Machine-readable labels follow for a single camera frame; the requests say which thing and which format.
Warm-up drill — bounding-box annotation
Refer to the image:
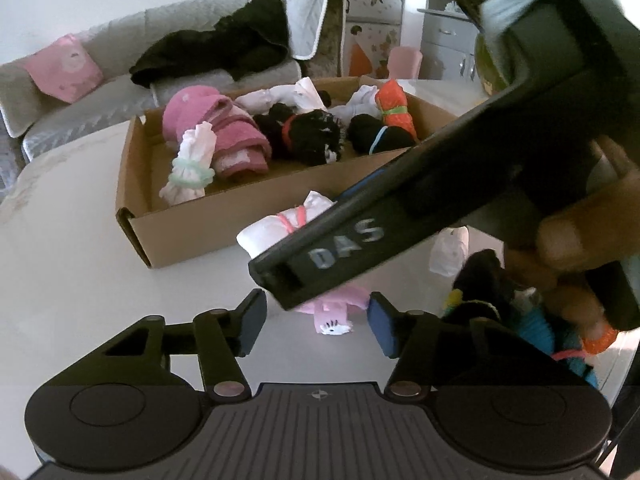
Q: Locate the blue fuzzy sock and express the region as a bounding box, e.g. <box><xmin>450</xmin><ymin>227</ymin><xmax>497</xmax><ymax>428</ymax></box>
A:
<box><xmin>510</xmin><ymin>305</ymin><xmax>601</xmax><ymax>386</ymax></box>

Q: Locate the white quilted sofa cover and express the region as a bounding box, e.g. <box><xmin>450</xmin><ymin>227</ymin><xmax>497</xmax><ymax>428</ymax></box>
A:
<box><xmin>274</xmin><ymin>0</ymin><xmax>346</xmax><ymax>61</ymax></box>

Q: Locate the cardboard box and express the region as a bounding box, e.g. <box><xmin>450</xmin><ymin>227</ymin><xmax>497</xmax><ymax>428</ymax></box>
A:
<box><xmin>116</xmin><ymin>76</ymin><xmax>463</xmax><ymax>270</ymax></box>

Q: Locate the black fuzzy sock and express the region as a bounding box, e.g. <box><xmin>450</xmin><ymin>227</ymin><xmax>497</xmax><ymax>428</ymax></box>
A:
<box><xmin>442</xmin><ymin>250</ymin><xmax>538</xmax><ymax>326</ymax></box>

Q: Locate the orange sock bundle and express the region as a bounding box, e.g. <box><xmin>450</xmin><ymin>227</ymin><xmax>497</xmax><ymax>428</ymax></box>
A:
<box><xmin>376</xmin><ymin>79</ymin><xmax>418</xmax><ymax>138</ymax></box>

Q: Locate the grey covered sofa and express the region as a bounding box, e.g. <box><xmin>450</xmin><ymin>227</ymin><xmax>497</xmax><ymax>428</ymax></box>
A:
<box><xmin>0</xmin><ymin>0</ymin><xmax>351</xmax><ymax>171</ymax></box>

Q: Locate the white sock with pink band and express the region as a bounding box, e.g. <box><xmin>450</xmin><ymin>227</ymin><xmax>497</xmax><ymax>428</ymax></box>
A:
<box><xmin>236</xmin><ymin>191</ymin><xmax>336</xmax><ymax>261</ymax></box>

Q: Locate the small white sock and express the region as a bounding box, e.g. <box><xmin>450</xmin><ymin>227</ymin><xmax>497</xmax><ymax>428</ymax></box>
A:
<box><xmin>429</xmin><ymin>227</ymin><xmax>471</xmax><ymax>277</ymax></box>

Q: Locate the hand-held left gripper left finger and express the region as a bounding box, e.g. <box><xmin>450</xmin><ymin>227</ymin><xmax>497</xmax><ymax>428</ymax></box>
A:
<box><xmin>50</xmin><ymin>289</ymin><xmax>268</xmax><ymax>402</ymax></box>

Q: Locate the person's right hand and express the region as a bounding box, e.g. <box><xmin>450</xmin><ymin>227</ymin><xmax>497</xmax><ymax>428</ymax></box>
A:
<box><xmin>505</xmin><ymin>135</ymin><xmax>640</xmax><ymax>333</ymax></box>

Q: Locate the black clothing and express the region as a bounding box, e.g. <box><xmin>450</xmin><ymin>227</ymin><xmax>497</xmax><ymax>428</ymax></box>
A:
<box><xmin>129</xmin><ymin>0</ymin><xmax>291</xmax><ymax>88</ymax></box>

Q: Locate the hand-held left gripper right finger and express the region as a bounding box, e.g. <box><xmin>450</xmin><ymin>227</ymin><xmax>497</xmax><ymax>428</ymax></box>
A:
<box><xmin>367</xmin><ymin>292</ymin><xmax>596</xmax><ymax>402</ymax></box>

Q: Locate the grey cabinet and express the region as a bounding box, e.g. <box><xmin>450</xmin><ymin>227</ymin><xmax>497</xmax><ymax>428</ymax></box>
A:
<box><xmin>417</xmin><ymin>2</ymin><xmax>483</xmax><ymax>81</ymax></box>

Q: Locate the pale pink sock bundle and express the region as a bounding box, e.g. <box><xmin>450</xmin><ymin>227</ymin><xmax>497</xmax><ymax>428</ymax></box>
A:
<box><xmin>235</xmin><ymin>77</ymin><xmax>331</xmax><ymax>113</ymax></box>

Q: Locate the green fish tank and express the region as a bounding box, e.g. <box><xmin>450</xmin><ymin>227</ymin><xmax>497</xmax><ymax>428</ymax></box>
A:
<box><xmin>472</xmin><ymin>35</ymin><xmax>516</xmax><ymax>98</ymax></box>

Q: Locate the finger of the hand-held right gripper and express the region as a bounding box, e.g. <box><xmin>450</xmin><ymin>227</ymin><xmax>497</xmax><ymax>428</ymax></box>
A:
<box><xmin>332</xmin><ymin>160</ymin><xmax>401</xmax><ymax>208</ymax></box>

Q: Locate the white sock with green band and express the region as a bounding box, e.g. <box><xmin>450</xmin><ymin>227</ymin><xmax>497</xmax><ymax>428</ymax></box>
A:
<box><xmin>159</xmin><ymin>122</ymin><xmax>217</xmax><ymax>207</ymax></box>

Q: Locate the pink sock with cat print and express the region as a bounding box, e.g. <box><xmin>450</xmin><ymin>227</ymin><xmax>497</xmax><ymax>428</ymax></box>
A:
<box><xmin>295</xmin><ymin>285</ymin><xmax>368</xmax><ymax>337</ymax></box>

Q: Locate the black sock with blue band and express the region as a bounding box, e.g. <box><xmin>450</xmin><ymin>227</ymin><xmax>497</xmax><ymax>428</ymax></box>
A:
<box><xmin>347</xmin><ymin>114</ymin><xmax>416</xmax><ymax>157</ymax></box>

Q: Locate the pink cushion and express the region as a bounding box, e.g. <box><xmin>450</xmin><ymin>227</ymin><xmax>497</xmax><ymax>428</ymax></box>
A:
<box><xmin>25</xmin><ymin>34</ymin><xmax>104</xmax><ymax>103</ymax></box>

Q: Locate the pink chair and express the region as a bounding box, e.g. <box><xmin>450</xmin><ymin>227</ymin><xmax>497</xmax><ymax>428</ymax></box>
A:
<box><xmin>387</xmin><ymin>46</ymin><xmax>423</xmax><ymax>81</ymax></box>

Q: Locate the black sock with red band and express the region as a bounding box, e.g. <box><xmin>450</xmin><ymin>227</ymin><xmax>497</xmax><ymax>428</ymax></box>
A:
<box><xmin>252</xmin><ymin>102</ymin><xmax>348</xmax><ymax>166</ymax></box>

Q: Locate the pink fuzzy sock roll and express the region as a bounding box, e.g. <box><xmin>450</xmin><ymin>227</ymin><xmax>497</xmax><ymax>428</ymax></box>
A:
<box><xmin>161</xmin><ymin>86</ymin><xmax>273</xmax><ymax>178</ymax></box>

